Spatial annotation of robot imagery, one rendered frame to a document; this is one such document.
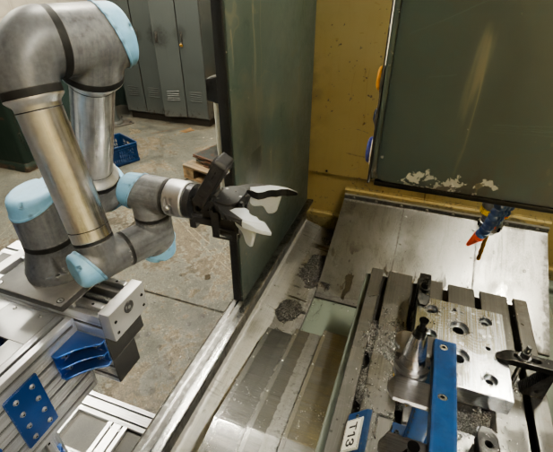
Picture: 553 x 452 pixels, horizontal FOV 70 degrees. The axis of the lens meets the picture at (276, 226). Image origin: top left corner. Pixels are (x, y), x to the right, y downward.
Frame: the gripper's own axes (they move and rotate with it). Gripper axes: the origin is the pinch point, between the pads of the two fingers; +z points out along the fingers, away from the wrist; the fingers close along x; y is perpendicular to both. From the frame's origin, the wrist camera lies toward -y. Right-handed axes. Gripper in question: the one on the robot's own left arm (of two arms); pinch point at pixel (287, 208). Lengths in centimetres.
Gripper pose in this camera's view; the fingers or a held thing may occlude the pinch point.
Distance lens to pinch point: 72.0
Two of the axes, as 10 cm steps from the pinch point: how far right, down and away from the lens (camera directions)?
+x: -3.3, 5.2, -7.9
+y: 0.0, 8.4, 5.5
